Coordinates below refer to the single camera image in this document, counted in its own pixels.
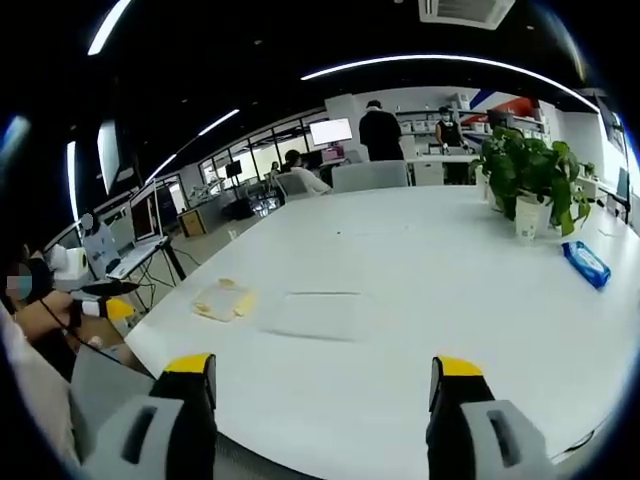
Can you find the white office chair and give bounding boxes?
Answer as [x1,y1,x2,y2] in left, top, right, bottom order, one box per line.
[274,171,307,203]

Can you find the long curved ceiling light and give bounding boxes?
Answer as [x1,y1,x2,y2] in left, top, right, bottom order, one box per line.
[299,53,601,112]

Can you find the large potted green plant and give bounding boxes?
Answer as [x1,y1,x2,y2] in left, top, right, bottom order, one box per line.
[487,126,596,247]

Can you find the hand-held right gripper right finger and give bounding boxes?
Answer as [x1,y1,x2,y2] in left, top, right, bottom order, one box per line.
[425,354,559,480]

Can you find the black cable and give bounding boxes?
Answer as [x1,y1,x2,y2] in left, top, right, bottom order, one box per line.
[38,297,84,346]

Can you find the person's white clothing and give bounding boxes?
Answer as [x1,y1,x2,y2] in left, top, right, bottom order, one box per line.
[0,299,81,469]

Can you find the grey chair back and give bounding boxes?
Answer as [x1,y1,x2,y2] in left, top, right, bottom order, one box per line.
[68,343,157,451]

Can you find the clear plastic sheet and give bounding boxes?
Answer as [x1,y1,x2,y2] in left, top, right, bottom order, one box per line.
[257,291,379,344]

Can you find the blue wet wipes pack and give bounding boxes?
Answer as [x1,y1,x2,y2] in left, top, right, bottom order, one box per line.
[560,240,613,291]

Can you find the white laptop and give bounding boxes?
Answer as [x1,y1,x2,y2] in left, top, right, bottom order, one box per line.
[106,235,170,280]

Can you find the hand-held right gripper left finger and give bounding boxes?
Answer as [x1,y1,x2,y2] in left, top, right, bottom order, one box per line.
[82,352,219,480]

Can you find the ceiling air conditioner vent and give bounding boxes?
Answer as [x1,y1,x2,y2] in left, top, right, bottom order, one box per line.
[418,0,517,31]

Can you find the red-screen computer monitor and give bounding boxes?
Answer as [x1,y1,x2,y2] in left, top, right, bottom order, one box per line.
[129,181,165,246]

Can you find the white-screen computer monitor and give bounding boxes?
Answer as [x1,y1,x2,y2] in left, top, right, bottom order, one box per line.
[309,117,354,148]

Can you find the cardboard box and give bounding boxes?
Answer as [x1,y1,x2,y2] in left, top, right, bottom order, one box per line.
[177,206,207,238]

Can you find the grey office chair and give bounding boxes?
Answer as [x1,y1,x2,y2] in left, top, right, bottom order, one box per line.
[330,159,412,194]

